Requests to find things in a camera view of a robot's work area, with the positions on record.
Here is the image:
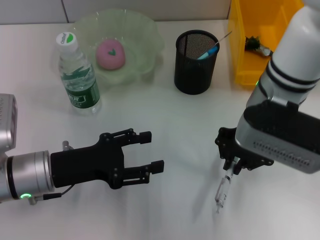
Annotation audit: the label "grey white pen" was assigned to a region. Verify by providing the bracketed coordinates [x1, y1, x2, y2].
[214, 159, 238, 214]

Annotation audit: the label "clear plastic ruler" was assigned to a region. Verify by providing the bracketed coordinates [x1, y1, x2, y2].
[214, 30, 233, 48]

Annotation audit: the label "blue scissors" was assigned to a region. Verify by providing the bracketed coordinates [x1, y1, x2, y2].
[197, 46, 218, 61]

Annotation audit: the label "pink toy peach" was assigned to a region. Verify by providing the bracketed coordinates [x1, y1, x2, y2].
[96, 38, 126, 72]

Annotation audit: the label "translucent green fruit bowl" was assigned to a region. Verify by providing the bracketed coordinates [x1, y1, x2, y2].
[71, 8, 165, 87]

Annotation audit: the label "left gripper cable with plug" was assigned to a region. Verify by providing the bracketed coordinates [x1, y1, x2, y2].
[27, 140, 75, 206]

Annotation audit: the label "black mesh pen holder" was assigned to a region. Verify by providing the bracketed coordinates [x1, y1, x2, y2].
[173, 29, 220, 95]

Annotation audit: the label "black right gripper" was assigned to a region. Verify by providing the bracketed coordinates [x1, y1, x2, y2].
[214, 126, 275, 176]

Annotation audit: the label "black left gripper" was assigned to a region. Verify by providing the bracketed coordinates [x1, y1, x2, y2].
[50, 127, 165, 190]

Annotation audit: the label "clear green-label water bottle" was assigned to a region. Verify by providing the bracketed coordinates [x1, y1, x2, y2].
[55, 31, 103, 116]

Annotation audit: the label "yellow plastic bin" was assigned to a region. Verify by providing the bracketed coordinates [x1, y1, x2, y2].
[226, 0, 305, 87]

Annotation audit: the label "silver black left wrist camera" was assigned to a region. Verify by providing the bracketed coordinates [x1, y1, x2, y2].
[0, 93, 18, 151]

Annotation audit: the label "green plastic wrapper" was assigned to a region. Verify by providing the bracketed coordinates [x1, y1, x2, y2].
[246, 35, 275, 57]

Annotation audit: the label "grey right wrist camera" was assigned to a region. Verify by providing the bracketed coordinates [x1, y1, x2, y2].
[235, 99, 320, 175]

